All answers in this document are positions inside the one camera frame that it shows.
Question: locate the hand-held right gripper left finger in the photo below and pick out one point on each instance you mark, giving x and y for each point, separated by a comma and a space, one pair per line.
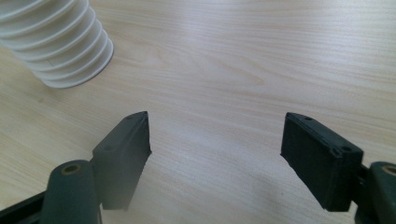
123, 161

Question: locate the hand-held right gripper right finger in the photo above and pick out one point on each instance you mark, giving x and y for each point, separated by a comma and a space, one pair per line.
317, 161

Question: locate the stack of white paper cups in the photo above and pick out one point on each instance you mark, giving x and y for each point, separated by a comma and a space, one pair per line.
53, 40

